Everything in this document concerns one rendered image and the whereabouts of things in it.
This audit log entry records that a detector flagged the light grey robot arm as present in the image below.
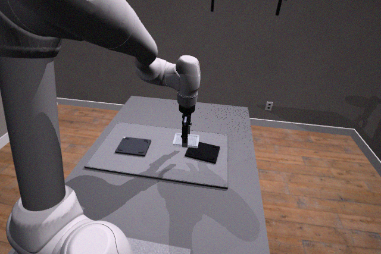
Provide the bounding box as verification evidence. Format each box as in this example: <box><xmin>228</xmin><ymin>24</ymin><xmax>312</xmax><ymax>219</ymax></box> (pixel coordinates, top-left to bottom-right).
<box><xmin>0</xmin><ymin>0</ymin><xmax>201</xmax><ymax>254</ymax></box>

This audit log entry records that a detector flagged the black rectangular frame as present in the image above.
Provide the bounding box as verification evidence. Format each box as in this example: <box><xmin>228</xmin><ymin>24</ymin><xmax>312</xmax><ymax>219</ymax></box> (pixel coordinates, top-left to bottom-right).
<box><xmin>185</xmin><ymin>142</ymin><xmax>220</xmax><ymax>164</ymax></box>

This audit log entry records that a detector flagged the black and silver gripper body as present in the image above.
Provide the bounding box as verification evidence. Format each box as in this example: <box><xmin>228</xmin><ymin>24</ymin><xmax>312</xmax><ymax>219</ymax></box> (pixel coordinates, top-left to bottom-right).
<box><xmin>179</xmin><ymin>105</ymin><xmax>195</xmax><ymax>121</ymax></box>

